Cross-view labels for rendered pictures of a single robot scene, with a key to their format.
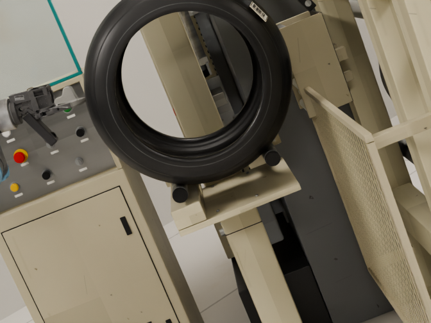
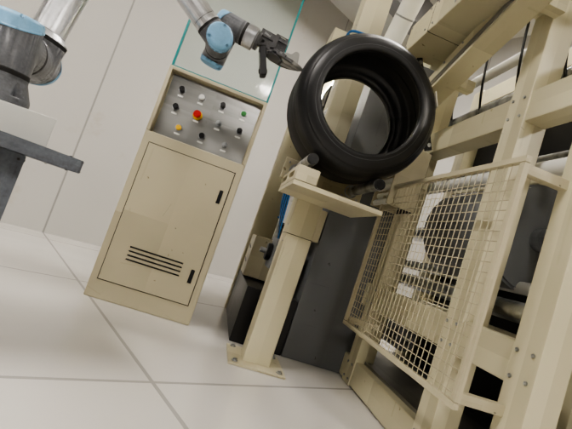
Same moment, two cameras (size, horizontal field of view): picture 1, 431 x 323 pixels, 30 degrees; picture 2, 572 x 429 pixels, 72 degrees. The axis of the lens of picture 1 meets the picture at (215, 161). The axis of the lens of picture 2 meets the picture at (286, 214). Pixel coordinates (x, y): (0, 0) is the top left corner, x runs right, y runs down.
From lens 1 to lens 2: 125 cm
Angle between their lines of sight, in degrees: 20
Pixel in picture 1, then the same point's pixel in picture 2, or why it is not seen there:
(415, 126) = (555, 179)
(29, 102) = (271, 42)
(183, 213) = (306, 169)
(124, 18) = (369, 37)
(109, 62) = (342, 50)
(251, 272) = (282, 266)
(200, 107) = not seen: hidden behind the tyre
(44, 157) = (208, 127)
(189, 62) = (345, 124)
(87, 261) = (180, 198)
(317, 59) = (413, 176)
